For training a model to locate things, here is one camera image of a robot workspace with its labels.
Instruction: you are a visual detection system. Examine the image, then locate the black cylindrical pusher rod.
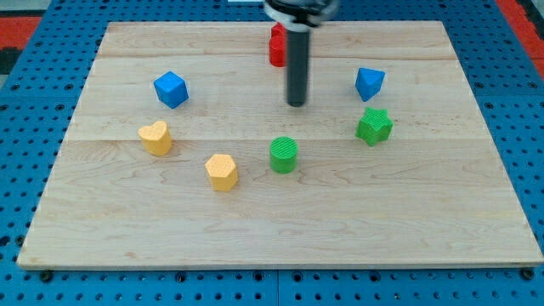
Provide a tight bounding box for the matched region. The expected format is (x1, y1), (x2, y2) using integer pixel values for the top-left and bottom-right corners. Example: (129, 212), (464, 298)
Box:
(286, 31), (309, 107)

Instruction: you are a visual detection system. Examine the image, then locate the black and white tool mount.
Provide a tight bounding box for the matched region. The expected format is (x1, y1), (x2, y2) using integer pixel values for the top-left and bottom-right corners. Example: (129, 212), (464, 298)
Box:
(263, 0), (340, 31)

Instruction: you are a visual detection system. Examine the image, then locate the green star block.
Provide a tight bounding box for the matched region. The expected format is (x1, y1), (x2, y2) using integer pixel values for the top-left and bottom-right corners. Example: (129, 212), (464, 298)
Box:
(355, 107), (394, 146)

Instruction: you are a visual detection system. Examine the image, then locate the red block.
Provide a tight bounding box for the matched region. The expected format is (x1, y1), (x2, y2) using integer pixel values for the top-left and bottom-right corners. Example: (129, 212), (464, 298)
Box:
(269, 22), (286, 67)

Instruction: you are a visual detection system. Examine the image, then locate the blue triangle block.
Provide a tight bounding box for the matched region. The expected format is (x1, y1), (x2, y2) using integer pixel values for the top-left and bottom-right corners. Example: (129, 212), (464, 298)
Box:
(354, 67), (386, 102)

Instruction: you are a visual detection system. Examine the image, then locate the green cylinder block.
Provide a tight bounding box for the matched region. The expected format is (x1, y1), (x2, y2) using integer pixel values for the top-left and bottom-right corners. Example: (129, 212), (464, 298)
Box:
(269, 136), (298, 173)

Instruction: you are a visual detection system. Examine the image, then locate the blue cube block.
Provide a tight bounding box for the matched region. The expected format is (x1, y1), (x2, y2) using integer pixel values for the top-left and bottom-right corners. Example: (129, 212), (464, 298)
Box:
(153, 71), (190, 109)

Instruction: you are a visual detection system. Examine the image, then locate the yellow hexagon block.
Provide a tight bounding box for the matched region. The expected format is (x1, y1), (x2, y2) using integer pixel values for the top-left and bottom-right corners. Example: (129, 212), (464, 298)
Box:
(205, 154), (238, 192)

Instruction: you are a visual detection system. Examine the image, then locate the wooden board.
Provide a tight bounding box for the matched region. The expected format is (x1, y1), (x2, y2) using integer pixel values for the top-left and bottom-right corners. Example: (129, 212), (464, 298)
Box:
(18, 21), (543, 271)

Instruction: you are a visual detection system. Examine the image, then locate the yellow heart block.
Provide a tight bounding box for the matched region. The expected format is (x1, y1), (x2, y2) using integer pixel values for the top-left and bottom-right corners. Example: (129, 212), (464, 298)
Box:
(138, 121), (173, 156)

